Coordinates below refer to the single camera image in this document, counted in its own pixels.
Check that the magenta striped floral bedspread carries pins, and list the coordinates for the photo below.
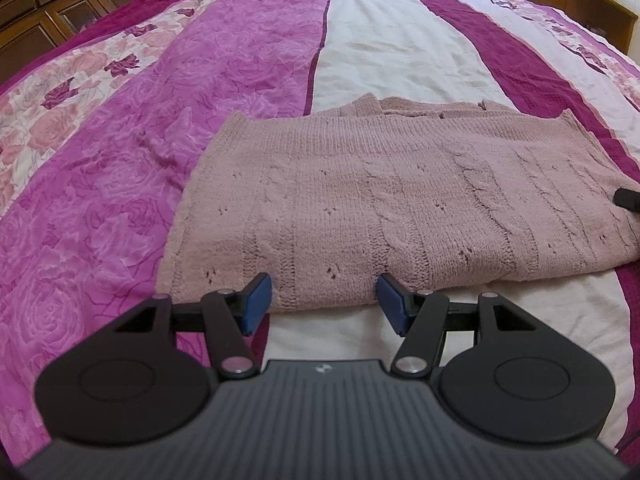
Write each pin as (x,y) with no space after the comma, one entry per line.
(125,160)

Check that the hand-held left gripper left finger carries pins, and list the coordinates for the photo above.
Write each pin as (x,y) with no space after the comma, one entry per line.
(257,305)

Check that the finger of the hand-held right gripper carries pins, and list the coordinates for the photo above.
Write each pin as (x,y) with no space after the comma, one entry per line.
(629,199)

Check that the pink knit cardigan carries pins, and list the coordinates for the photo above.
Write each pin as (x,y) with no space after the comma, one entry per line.
(375,200)

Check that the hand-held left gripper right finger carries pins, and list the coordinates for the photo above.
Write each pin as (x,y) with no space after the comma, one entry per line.
(392,305)

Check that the dark wooden headboard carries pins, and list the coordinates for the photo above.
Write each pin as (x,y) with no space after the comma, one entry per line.
(45,20)

